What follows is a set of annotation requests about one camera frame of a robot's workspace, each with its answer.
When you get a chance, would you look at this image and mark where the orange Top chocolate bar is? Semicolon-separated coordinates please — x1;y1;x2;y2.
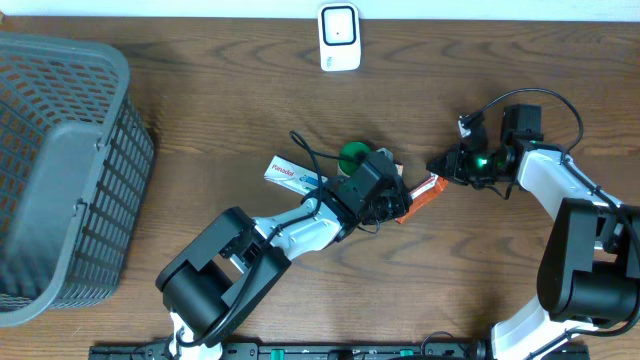
395;174;448;224

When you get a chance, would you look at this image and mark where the small orange box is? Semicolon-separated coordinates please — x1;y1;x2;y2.
394;163;404;176

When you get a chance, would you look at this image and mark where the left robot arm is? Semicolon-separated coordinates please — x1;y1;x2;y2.
156;151;411;359

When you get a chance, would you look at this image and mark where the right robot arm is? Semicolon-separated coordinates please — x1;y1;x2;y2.
426;104;639;359

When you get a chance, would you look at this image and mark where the white barcode scanner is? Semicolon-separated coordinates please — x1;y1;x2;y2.
317;3;362;72

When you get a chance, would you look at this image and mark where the green lid jar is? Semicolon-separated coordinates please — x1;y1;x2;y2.
338;141;371;177

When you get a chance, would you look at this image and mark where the white Panadol box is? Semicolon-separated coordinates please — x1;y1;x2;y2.
264;155;319;196

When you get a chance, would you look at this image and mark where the grey plastic basket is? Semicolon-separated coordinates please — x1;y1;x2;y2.
1;33;155;327

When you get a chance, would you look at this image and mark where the black right camera cable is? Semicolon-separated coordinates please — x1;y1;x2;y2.
467;87;585;156

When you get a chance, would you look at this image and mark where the black camera cable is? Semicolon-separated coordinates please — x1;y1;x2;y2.
467;87;585;156
177;130;374;349

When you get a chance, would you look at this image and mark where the black left camera cable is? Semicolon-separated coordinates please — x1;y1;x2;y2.
177;130;374;349

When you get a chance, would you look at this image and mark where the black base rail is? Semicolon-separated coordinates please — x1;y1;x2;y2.
88;341;591;360

